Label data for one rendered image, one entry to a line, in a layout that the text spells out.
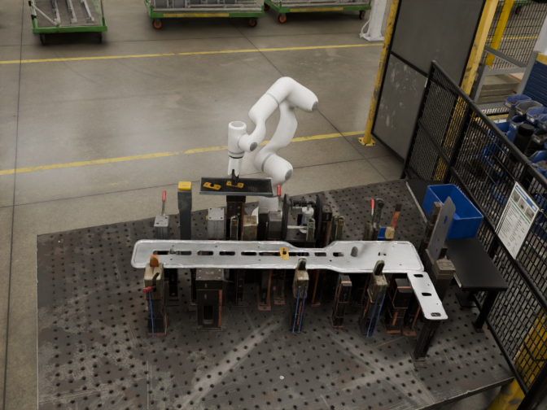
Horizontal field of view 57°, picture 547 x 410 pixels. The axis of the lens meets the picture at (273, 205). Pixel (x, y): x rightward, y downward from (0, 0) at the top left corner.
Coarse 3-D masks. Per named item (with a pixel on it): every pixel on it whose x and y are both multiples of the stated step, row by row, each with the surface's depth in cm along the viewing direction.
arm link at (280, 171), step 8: (272, 160) 271; (280, 160) 271; (264, 168) 274; (272, 168) 270; (280, 168) 268; (288, 168) 269; (272, 176) 272; (280, 176) 269; (288, 176) 270; (272, 184) 275; (280, 184) 274
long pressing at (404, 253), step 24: (144, 240) 241; (168, 240) 242; (192, 240) 243; (216, 240) 245; (144, 264) 228; (168, 264) 229; (192, 264) 230; (216, 264) 232; (240, 264) 233; (264, 264) 234; (288, 264) 235; (312, 264) 237; (336, 264) 238; (360, 264) 239; (408, 264) 242
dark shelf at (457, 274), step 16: (416, 192) 290; (448, 240) 255; (464, 240) 256; (448, 256) 245; (464, 256) 246; (480, 256) 247; (464, 272) 236; (480, 272) 237; (496, 272) 238; (464, 288) 228; (480, 288) 229; (496, 288) 230
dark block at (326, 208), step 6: (324, 204) 257; (324, 210) 253; (330, 210) 253; (324, 216) 253; (330, 216) 253; (324, 222) 256; (324, 228) 258; (324, 234) 260; (318, 240) 263; (324, 240) 263; (318, 246) 265; (324, 246) 265
